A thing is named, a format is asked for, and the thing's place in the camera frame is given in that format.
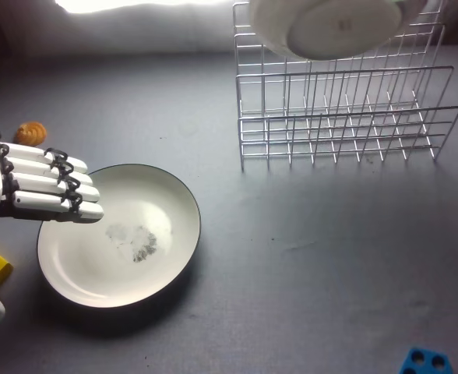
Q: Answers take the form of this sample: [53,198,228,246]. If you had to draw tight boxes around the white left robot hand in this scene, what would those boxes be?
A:
[0,130,104,324]

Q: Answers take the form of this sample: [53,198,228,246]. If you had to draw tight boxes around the white plate with smudged print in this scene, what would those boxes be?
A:
[37,163,202,309]

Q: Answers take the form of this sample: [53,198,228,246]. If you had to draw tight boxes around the white plate with script print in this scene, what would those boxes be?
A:
[249,0,403,61]

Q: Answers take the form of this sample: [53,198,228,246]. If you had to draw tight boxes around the orange swirl toy pastry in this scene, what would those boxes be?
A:
[13,121,48,147]

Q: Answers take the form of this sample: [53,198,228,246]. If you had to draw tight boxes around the white backdrop sheet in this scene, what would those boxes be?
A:
[0,0,458,59]

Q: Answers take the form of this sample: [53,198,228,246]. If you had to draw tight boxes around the grey table cloth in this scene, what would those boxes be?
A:
[0,38,458,374]

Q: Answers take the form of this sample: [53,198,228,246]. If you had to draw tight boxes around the blue block with holes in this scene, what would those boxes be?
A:
[399,346,454,374]

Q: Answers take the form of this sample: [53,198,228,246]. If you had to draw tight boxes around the silver wire dish rack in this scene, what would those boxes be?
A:
[232,0,458,172]

